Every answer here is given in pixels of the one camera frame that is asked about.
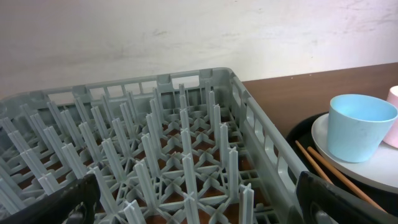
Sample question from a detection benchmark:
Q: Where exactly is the blue cup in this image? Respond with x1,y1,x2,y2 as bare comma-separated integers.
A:
327,94,397,163

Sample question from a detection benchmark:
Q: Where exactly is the white round plate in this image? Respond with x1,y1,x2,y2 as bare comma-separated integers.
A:
311,114,398,194

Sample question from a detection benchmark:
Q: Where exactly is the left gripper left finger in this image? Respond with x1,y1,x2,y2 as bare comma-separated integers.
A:
1,174,101,224

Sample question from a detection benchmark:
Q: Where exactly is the round black tray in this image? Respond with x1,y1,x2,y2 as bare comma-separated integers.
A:
285,112,397,217

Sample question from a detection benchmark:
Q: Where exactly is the grey dishwasher rack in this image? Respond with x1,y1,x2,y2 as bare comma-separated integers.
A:
1,68,305,223

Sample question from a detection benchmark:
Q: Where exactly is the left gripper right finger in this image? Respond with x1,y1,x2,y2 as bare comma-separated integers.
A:
296,171,397,224

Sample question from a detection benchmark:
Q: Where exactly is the pink cup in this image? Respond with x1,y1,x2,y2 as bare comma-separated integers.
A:
383,86,398,148

